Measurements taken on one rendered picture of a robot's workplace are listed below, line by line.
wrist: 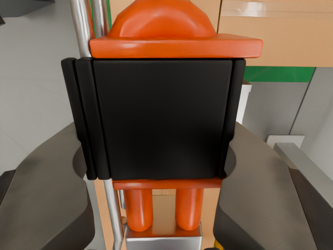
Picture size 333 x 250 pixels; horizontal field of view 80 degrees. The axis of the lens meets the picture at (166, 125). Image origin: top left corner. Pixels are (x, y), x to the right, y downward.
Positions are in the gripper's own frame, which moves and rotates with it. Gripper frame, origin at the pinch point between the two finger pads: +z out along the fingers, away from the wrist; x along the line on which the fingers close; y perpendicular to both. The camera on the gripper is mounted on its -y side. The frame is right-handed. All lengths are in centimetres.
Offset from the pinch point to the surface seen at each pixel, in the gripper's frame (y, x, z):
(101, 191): 41, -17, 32
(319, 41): 3, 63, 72
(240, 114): 33, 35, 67
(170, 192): 41, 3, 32
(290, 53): 8, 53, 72
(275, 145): 89, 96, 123
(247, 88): 20, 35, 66
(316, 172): 87, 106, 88
